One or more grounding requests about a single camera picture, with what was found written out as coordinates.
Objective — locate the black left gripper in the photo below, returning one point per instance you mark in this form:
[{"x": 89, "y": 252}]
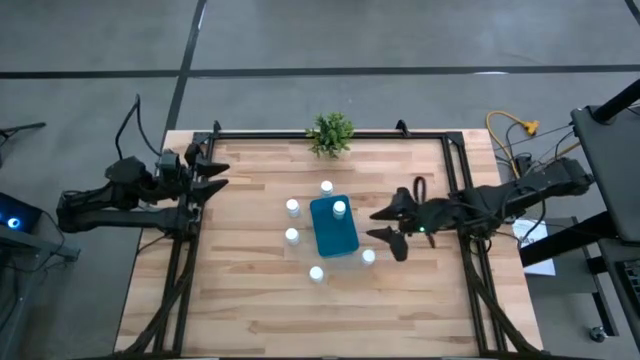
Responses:
[{"x": 182, "y": 185}]

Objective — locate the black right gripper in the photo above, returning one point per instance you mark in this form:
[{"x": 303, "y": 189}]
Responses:
[{"x": 432, "y": 215}]

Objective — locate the white pill bottle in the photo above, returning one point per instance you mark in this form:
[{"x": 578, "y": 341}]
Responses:
[
  {"x": 368, "y": 256},
  {"x": 326, "y": 188},
  {"x": 293, "y": 207},
  {"x": 316, "y": 273},
  {"x": 339, "y": 208},
  {"x": 292, "y": 235}
]

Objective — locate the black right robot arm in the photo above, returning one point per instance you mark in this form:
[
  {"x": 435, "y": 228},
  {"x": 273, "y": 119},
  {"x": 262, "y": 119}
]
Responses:
[{"x": 525, "y": 192}]

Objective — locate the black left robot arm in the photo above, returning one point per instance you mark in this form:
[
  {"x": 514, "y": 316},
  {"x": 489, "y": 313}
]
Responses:
[{"x": 125, "y": 217}]

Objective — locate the teal plastic basket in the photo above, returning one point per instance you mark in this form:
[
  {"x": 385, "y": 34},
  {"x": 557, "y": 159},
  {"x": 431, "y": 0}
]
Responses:
[{"x": 332, "y": 240}]

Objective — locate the small green fern plant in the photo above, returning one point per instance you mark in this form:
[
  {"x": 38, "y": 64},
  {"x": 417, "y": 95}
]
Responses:
[{"x": 330, "y": 134}]

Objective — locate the black power plug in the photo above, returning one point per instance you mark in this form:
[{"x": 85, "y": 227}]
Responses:
[{"x": 523, "y": 163}]

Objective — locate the white paper sheet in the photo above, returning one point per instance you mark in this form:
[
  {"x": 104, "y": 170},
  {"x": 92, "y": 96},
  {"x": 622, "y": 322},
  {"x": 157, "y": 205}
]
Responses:
[{"x": 540, "y": 250}]

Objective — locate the black tripod leg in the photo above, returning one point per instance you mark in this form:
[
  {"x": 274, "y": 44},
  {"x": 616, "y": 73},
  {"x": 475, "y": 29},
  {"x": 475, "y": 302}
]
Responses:
[{"x": 20, "y": 129}]

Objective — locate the black device with blue light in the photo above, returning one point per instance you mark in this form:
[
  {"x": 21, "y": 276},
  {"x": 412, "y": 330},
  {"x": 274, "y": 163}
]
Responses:
[{"x": 15, "y": 220}]

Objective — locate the black equipment cart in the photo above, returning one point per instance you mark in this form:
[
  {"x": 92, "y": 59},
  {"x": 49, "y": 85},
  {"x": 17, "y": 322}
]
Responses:
[{"x": 607, "y": 170}]

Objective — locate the grey caster wheel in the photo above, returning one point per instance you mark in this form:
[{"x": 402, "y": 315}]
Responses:
[{"x": 597, "y": 333}]

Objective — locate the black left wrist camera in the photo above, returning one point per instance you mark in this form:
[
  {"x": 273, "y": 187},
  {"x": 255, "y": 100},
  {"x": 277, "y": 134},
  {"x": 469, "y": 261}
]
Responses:
[{"x": 170, "y": 161}]

